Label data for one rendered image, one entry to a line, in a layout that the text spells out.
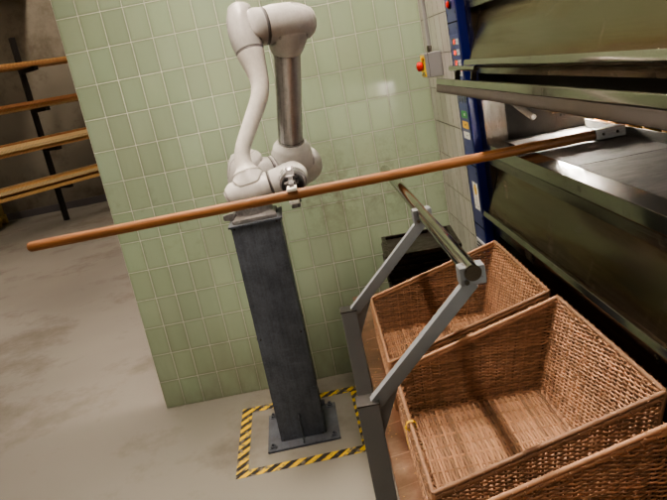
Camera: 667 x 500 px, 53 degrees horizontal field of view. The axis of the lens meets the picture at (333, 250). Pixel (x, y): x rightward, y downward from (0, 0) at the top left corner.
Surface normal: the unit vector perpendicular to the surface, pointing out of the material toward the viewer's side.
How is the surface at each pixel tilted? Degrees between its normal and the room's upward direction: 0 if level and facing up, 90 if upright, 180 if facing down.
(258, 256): 90
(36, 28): 90
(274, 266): 90
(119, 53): 90
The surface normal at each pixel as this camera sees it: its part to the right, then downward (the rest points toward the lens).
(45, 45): 0.08, 0.26
